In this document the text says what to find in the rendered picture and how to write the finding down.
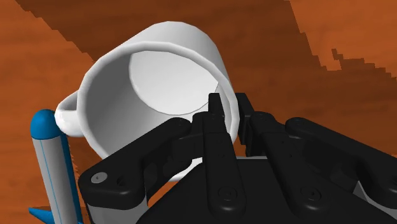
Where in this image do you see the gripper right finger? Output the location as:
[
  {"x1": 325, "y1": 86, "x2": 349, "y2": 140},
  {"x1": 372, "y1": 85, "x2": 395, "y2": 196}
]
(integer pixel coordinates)
[{"x1": 236, "y1": 92, "x2": 397, "y2": 220}]

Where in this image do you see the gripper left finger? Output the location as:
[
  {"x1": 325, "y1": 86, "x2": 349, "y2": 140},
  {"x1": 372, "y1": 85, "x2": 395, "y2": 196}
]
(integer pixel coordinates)
[{"x1": 78, "y1": 92, "x2": 247, "y2": 221}]

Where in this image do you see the white mug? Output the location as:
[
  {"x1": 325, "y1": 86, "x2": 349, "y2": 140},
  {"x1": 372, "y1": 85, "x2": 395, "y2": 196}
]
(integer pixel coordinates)
[{"x1": 54, "y1": 20, "x2": 241, "y2": 183}]

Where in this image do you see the grey and blue toy rocket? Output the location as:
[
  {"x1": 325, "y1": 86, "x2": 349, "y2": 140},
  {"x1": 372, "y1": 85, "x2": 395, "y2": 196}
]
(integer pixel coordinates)
[{"x1": 28, "y1": 108, "x2": 85, "y2": 224}]

